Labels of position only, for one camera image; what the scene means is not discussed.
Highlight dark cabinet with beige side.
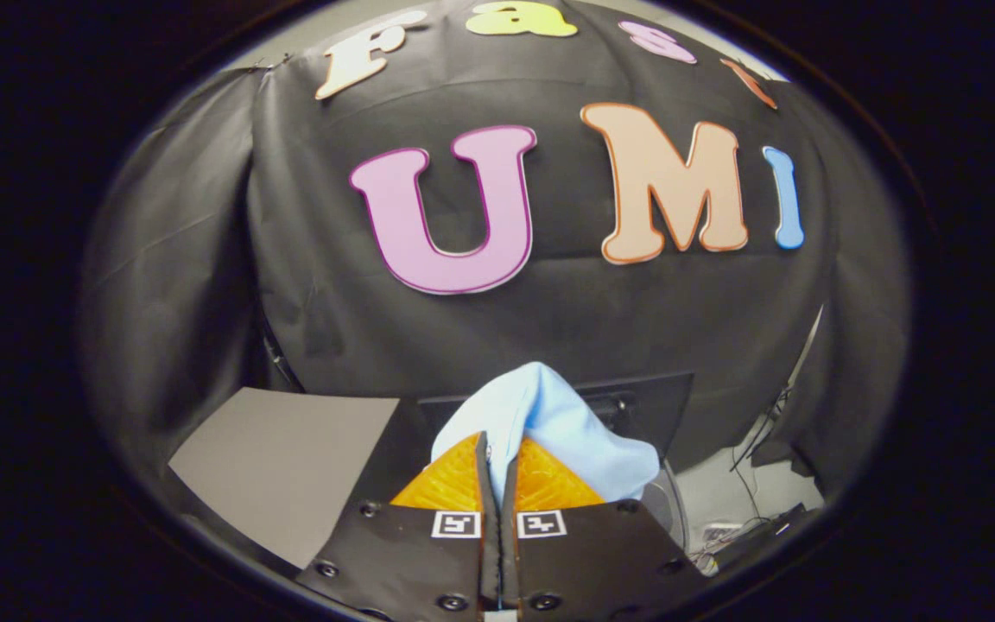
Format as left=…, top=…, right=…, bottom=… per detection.
left=168, top=387, right=434, bottom=571

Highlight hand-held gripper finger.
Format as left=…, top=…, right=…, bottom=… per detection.
left=500, top=436, right=710, bottom=622
left=295, top=432, right=503, bottom=622

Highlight black backdrop cloth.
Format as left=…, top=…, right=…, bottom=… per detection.
left=79, top=0, right=913, bottom=519

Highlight light blue shirt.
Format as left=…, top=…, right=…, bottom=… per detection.
left=430, top=361, right=661, bottom=504

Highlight black cables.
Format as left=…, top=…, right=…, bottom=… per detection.
left=692, top=389, right=818, bottom=571

